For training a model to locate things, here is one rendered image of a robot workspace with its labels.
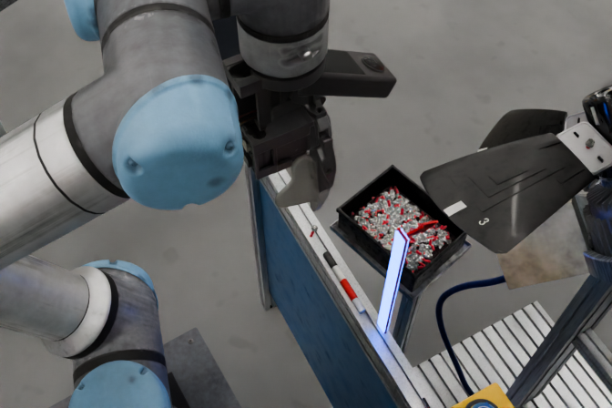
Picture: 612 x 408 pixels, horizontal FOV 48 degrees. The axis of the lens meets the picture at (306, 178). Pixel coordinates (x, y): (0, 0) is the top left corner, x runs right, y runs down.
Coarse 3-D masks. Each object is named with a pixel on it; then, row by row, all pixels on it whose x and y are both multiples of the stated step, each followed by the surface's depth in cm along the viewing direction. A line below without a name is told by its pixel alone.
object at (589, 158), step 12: (564, 132) 111; (576, 132) 111; (588, 132) 111; (576, 144) 110; (600, 144) 110; (576, 156) 109; (588, 156) 109; (600, 156) 108; (588, 168) 107; (600, 168) 107
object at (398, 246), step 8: (400, 240) 100; (400, 248) 101; (392, 256) 106; (400, 256) 103; (392, 264) 107; (392, 272) 109; (392, 280) 110; (384, 288) 115; (392, 288) 111; (384, 296) 116; (392, 296) 114; (384, 304) 118; (384, 312) 120; (384, 320) 122; (384, 328) 124
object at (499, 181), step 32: (480, 160) 111; (512, 160) 109; (544, 160) 108; (576, 160) 108; (448, 192) 109; (480, 192) 107; (512, 192) 105; (544, 192) 105; (576, 192) 105; (512, 224) 101
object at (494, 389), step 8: (496, 384) 99; (480, 392) 98; (488, 392) 98; (496, 392) 98; (464, 400) 98; (472, 400) 98; (480, 400) 97; (488, 400) 98; (496, 400) 98; (504, 400) 98
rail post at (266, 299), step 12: (252, 180) 164; (252, 192) 168; (252, 204) 174; (252, 216) 180; (252, 228) 186; (264, 252) 193; (264, 264) 198; (264, 276) 204; (264, 288) 209; (264, 300) 216
